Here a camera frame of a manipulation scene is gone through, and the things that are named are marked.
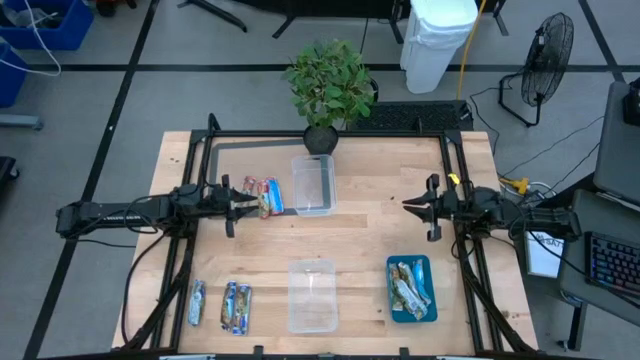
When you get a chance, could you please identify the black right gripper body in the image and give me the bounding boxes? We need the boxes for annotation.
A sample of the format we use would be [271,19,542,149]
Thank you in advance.
[425,173,472,243]

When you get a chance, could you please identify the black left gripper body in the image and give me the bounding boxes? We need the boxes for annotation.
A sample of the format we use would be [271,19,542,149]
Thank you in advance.
[202,174,237,239]

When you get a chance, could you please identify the red and blue granola bar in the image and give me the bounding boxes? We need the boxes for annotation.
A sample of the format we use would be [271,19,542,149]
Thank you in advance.
[266,176,286,217]

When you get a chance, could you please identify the blue oatmeal raisin granola bar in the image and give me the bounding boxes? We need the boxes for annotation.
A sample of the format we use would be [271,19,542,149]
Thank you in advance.
[187,279,207,327]
[232,283,253,337]
[220,280,239,332]

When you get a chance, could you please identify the teal plastic bin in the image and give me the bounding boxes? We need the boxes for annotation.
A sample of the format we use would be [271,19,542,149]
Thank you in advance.
[385,254,439,324]

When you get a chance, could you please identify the clear plastic bin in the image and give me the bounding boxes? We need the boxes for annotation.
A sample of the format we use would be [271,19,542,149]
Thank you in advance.
[291,154,337,217]
[288,258,339,335]

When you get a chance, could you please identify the yellow plug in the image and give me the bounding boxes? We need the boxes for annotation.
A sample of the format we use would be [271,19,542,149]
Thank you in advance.
[498,175,530,196]

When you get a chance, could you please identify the black perforated floor mat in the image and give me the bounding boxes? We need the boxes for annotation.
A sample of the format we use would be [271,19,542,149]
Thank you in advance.
[348,99,474,133]

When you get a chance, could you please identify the black plant pot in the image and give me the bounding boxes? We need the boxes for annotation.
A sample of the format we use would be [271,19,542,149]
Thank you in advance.
[303,124,340,156]

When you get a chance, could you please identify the white paper sign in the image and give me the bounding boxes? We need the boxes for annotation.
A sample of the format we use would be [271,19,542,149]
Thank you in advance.
[524,229,567,279]

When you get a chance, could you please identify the green leafy plant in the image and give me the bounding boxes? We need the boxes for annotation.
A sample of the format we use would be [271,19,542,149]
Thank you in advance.
[282,40,377,129]

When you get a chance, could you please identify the dark grey desk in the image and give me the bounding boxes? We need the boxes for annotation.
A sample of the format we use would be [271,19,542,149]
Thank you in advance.
[558,188,640,327]

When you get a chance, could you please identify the white trash bin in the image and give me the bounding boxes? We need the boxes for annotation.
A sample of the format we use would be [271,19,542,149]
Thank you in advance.
[399,0,479,95]

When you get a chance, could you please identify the black keyboard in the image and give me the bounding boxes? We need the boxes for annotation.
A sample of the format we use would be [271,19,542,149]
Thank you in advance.
[584,231,640,301]

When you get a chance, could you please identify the light grey desk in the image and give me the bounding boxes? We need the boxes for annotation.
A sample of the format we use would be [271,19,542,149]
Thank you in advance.
[593,79,640,206]

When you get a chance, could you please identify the black floor fan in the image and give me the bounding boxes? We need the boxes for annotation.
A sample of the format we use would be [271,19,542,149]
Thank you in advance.
[498,12,576,128]

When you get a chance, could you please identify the black stand legs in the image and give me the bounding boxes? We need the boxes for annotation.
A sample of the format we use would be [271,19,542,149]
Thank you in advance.
[177,0,249,34]

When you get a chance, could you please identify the grey cart platform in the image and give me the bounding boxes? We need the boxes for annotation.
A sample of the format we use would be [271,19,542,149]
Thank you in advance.
[0,113,44,132]

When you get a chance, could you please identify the blue storage bin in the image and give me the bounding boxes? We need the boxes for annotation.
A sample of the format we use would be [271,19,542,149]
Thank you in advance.
[0,43,29,109]
[0,0,95,52]

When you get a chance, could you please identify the black aluminium frame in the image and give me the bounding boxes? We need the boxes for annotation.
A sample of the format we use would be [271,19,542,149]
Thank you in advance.
[114,112,541,360]

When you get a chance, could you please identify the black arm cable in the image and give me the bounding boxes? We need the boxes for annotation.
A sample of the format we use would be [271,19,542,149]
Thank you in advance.
[121,229,171,345]

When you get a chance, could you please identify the yellow hanging cable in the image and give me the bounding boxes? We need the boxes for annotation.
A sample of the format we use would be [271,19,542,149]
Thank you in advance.
[456,0,488,99]

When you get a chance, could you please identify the white cable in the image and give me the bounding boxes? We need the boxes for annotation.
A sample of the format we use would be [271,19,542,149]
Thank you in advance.
[0,0,63,78]

